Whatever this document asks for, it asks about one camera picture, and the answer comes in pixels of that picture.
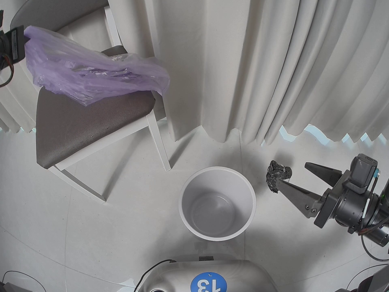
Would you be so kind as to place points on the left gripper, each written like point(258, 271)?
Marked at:
point(16, 44)

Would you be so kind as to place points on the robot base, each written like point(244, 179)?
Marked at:
point(243, 275)

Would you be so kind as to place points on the grey padded white chair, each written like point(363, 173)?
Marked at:
point(91, 117)

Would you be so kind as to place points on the white curtain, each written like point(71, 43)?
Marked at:
point(273, 56)

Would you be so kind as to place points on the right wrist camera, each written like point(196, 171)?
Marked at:
point(363, 172)

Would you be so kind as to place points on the purple plastic bag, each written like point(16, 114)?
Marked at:
point(91, 74)

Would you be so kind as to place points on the white trash bin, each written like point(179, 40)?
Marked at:
point(212, 205)

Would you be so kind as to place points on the black plastic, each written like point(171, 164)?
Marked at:
point(275, 175)

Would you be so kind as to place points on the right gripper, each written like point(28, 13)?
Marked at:
point(349, 207)

